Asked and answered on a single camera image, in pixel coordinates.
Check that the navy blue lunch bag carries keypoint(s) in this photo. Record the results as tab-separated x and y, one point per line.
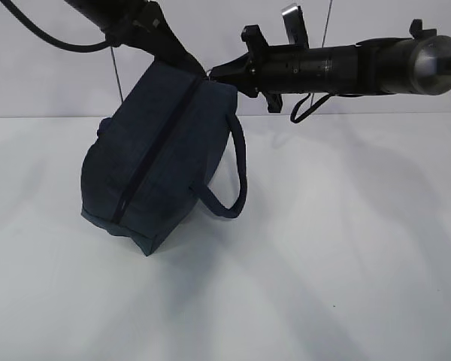
153	160

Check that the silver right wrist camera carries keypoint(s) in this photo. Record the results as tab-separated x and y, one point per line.
293	20

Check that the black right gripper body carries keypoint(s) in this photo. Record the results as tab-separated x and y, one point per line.
267	67

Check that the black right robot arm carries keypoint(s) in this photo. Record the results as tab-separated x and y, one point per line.
417	65

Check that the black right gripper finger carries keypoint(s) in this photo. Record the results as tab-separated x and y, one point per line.
240	73

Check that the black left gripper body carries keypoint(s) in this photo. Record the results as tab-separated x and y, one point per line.
138	24

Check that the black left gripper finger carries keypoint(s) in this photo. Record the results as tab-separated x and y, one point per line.
165	46

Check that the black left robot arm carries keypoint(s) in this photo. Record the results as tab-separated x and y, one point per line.
95	12

